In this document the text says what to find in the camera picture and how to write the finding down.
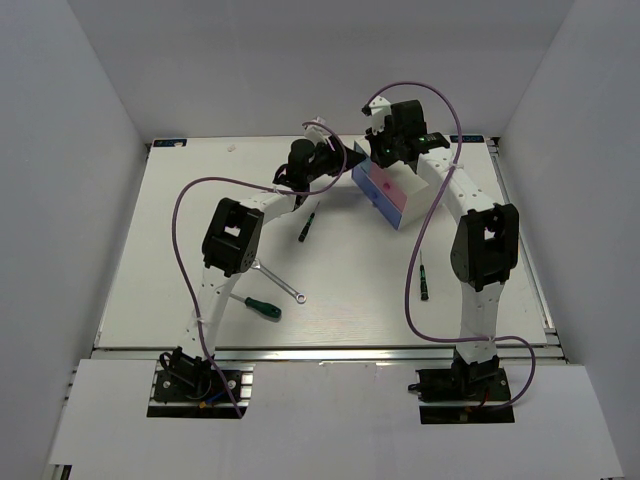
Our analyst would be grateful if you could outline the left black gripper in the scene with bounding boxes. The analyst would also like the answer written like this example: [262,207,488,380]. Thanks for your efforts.
[305,134,366,184]

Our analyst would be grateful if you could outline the light blue drawer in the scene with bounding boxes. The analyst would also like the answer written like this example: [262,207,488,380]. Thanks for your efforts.
[353,141,372,171]

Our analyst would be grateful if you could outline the pink drawer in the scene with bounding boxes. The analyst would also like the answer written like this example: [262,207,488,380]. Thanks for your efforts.
[368,163,407,211]

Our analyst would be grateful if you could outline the white drawer cabinet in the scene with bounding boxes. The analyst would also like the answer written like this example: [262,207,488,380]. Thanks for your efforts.
[354,137,435,230]

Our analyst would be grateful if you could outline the small green screwdriver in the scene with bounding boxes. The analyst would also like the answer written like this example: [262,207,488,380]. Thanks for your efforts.
[418,251,429,301]
[298,202,320,243]

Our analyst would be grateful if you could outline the silver combination wrench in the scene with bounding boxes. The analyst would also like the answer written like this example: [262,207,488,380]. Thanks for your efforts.
[251,259,307,305]

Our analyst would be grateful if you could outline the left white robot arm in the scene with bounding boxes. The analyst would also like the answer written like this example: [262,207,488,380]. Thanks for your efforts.
[159,135,366,400]

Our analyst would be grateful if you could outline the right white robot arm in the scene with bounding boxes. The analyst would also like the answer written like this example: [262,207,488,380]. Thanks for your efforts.
[363,96,519,399]

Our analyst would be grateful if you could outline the dark blue drawer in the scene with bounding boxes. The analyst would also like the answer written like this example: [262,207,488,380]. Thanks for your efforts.
[351,166,402,230]

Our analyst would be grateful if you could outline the blue label sticker right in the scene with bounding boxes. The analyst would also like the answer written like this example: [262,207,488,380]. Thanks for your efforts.
[449,135,485,143]

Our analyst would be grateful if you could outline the blue label sticker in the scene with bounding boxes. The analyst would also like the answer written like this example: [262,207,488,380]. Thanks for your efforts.
[152,138,187,148]
[449,135,485,143]

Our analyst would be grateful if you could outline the blue label sticker left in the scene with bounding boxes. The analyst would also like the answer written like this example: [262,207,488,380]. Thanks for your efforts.
[152,138,187,148]

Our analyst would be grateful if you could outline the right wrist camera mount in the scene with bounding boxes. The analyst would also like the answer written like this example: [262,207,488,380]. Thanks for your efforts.
[361,95,391,130]

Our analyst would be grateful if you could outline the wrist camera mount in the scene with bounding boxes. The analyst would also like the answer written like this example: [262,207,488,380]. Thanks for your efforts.
[361,95,391,130]
[303,116,330,145]

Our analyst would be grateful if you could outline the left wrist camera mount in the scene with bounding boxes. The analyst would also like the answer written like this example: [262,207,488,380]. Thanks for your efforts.
[303,116,330,145]

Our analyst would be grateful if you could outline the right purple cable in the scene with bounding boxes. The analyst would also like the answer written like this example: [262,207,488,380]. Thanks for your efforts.
[362,82,539,416]

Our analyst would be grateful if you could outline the large green handled screwdriver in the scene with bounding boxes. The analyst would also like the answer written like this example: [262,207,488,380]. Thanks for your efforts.
[230,293,282,321]

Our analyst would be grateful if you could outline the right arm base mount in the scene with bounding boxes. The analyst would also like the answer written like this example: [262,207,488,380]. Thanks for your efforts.
[407,355,515,425]

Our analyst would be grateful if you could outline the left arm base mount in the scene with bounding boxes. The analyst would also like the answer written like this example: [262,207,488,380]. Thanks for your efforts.
[147,348,250,420]

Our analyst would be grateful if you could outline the aluminium table front rail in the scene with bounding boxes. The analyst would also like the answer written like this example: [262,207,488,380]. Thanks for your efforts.
[91,344,565,362]

